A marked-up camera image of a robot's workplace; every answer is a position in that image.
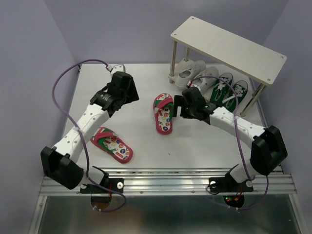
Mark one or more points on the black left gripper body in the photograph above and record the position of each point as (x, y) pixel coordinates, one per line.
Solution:
(124, 97)

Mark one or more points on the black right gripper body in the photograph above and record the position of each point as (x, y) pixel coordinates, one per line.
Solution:
(188, 110)

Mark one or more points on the pink sandal one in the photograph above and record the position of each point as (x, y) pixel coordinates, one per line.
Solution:
(163, 106)

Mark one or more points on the white sneaker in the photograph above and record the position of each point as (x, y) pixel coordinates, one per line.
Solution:
(189, 72)

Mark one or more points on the white sneaker one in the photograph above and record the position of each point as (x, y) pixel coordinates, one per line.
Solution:
(207, 78)

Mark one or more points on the green sneaker one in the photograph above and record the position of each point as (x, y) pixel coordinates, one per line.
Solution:
(240, 91)
(221, 88)

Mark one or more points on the pink sandal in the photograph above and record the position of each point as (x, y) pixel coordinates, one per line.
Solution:
(109, 142)

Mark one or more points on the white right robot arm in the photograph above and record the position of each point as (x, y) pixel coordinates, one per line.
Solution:
(266, 144)

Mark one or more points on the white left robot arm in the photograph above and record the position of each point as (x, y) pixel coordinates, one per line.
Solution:
(60, 161)

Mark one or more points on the beige two-tier shoe shelf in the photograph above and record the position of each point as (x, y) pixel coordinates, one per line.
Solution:
(242, 55)

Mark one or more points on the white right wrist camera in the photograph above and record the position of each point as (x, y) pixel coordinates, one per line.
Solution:
(194, 83)

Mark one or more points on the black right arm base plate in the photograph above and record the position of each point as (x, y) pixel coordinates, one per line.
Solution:
(227, 185)

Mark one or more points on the aluminium mounting rail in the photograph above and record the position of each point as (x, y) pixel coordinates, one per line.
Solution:
(191, 181)

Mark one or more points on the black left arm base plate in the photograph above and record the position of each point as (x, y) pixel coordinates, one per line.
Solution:
(110, 185)

